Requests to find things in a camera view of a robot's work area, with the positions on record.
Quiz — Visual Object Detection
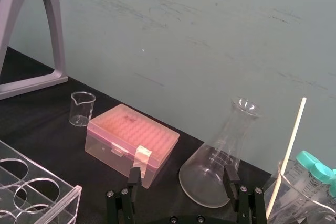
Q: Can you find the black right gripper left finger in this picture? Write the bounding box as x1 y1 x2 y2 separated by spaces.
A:
106 167 142 224

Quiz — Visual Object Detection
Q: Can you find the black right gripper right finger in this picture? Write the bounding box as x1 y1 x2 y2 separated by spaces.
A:
223 165 264 224

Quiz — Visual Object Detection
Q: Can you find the white stirring rod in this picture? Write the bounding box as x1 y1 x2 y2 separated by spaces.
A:
265 97 307 220

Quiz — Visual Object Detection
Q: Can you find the clear glass conical flask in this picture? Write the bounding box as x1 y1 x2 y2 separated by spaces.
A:
178 97 264 209

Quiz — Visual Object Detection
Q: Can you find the pink plastic pipette tip box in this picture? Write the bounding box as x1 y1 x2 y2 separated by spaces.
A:
84 103 181 189

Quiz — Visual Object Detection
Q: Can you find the large clear glass beaker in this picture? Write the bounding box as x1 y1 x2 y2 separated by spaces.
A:
263 158 336 224

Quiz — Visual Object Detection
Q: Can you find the clear tube with teal cap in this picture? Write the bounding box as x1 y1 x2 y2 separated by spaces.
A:
288 150 319 198
301 162 334 209

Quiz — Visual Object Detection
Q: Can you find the clear acrylic tube rack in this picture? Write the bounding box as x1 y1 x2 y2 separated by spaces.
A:
0 140 82 224

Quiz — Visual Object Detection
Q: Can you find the black table cloth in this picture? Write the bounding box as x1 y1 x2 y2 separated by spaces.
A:
0 46 272 224

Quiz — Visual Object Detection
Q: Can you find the small clear glass beaker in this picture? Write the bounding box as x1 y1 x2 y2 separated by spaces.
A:
69 91 96 127

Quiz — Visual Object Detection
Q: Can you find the grey metal stand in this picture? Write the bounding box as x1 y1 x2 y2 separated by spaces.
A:
0 0 69 101

